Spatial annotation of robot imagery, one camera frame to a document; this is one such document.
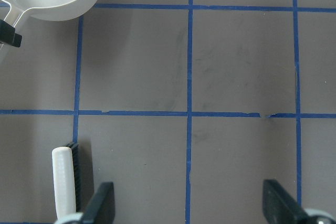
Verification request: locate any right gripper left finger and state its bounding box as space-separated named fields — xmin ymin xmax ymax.
xmin=81 ymin=182 xmax=116 ymax=224

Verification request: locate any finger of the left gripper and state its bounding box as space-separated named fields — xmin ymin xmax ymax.
xmin=0 ymin=19 xmax=22 ymax=48

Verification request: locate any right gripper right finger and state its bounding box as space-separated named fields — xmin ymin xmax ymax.
xmin=262 ymin=179 xmax=307 ymax=223

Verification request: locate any white hand brush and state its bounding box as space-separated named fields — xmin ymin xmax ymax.
xmin=51 ymin=142 xmax=81 ymax=219

